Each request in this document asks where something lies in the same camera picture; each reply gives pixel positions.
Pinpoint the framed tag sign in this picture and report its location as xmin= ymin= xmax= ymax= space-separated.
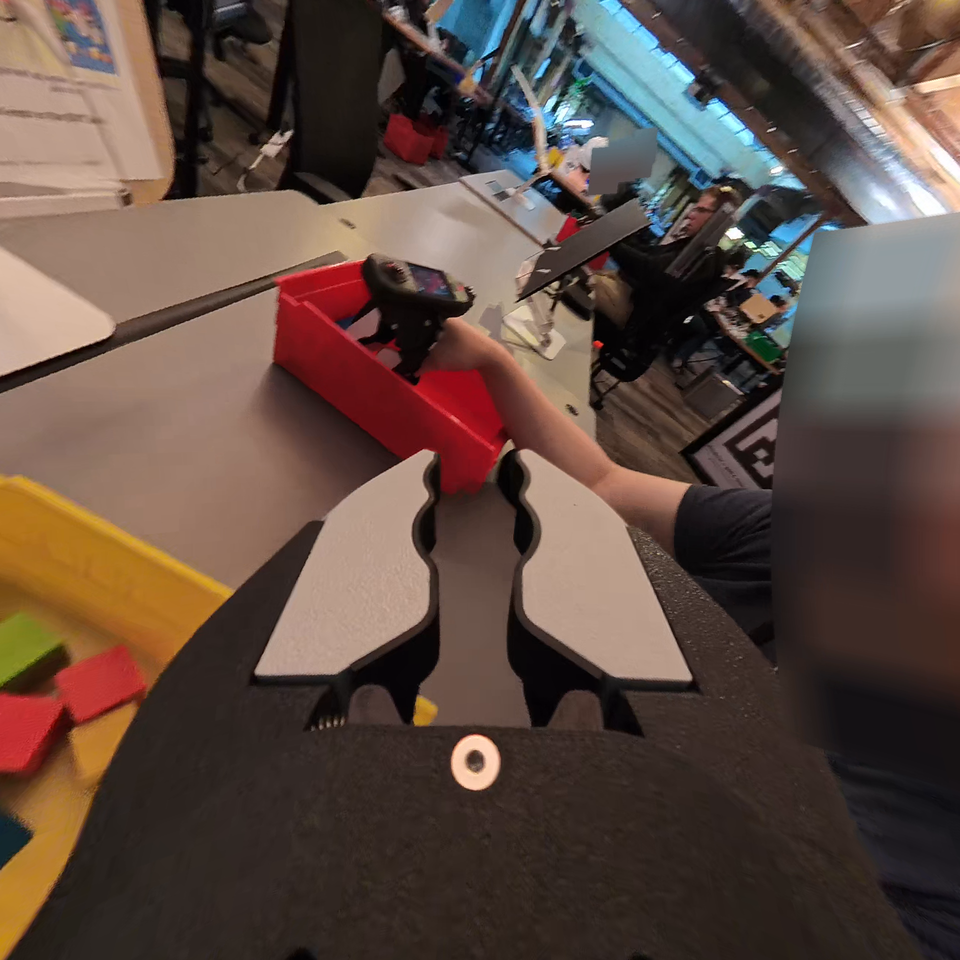
xmin=681 ymin=389 xmax=782 ymax=490

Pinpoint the instruction sheet stand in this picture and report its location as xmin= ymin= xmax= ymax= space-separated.
xmin=0 ymin=0 xmax=177 ymax=377

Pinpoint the person's right hand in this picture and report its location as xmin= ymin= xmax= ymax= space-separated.
xmin=419 ymin=318 xmax=497 ymax=375

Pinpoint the grey storage box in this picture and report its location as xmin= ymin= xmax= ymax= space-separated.
xmin=685 ymin=367 xmax=750 ymax=420

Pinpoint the white stand with dark board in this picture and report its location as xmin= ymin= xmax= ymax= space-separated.
xmin=500 ymin=198 xmax=653 ymax=361

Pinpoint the black office chair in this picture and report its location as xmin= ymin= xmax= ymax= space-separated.
xmin=281 ymin=0 xmax=384 ymax=203
xmin=588 ymin=299 xmax=680 ymax=409

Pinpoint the blue wooden cube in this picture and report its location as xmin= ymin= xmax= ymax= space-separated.
xmin=0 ymin=813 xmax=34 ymax=870

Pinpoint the white tilted sheet stand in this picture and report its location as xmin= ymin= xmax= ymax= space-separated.
xmin=459 ymin=66 xmax=560 ymax=221

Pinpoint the yellow plastic bin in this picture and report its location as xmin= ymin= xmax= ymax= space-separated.
xmin=0 ymin=474 xmax=437 ymax=934

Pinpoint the red plastic bin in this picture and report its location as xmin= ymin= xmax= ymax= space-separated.
xmin=272 ymin=258 xmax=507 ymax=495

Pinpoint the green rectangular wooden block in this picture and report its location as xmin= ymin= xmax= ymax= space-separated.
xmin=0 ymin=613 xmax=67 ymax=689

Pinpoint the red storage box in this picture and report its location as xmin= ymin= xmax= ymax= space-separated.
xmin=384 ymin=111 xmax=449 ymax=164

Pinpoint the person's right forearm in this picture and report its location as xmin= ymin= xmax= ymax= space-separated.
xmin=472 ymin=337 xmax=694 ymax=534

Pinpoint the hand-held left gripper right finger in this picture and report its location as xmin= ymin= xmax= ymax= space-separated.
xmin=509 ymin=447 xmax=692 ymax=727

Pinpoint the red wooden cube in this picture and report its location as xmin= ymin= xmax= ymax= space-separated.
xmin=53 ymin=644 xmax=148 ymax=724
xmin=0 ymin=691 xmax=68 ymax=774

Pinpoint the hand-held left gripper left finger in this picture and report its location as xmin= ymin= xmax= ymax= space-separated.
xmin=254 ymin=450 xmax=440 ymax=727

